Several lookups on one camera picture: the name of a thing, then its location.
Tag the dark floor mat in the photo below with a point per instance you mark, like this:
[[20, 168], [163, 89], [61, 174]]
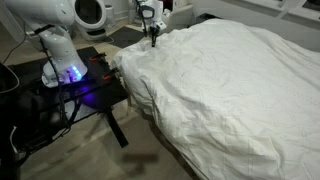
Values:
[[126, 36]]

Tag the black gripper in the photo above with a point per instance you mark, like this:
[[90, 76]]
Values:
[[154, 32]]

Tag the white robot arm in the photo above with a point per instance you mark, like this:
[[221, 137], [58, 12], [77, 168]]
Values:
[[48, 19]]

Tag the orange black clamp rear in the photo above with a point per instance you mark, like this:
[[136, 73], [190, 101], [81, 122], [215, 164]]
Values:
[[96, 57]]

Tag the orange black clamp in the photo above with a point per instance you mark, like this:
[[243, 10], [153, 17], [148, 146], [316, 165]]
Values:
[[96, 57], [110, 74]]

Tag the black robot table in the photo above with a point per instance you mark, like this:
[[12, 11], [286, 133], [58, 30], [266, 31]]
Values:
[[34, 116]]

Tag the beige armchair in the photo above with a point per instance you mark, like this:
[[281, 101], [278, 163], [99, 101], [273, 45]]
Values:
[[178, 19]]

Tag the white duvet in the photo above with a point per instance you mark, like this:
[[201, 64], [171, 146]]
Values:
[[237, 102]]

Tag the orange black clamp front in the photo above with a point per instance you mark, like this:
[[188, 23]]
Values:
[[110, 74]]

